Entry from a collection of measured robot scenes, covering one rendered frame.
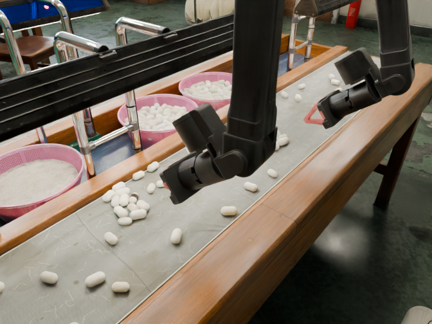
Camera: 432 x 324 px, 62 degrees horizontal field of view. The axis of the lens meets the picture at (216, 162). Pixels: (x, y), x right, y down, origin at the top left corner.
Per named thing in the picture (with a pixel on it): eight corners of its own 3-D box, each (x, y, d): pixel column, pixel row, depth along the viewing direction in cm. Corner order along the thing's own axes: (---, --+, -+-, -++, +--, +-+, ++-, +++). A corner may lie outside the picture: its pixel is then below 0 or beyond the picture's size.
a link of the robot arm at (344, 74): (407, 87, 73) (412, 77, 79) (381, 36, 72) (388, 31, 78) (353, 112, 81) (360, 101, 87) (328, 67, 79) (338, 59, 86)
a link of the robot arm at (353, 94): (380, 103, 78) (389, 94, 82) (366, 76, 77) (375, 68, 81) (353, 115, 83) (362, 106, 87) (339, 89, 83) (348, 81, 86)
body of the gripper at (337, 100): (314, 105, 86) (340, 93, 81) (332, 91, 93) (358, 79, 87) (326, 128, 87) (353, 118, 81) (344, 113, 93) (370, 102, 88)
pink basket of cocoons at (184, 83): (261, 105, 143) (263, 83, 138) (218, 131, 126) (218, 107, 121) (210, 87, 157) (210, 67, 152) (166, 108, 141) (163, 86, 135)
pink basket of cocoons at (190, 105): (210, 123, 131) (210, 99, 126) (180, 164, 110) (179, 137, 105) (145, 112, 138) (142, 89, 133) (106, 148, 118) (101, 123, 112)
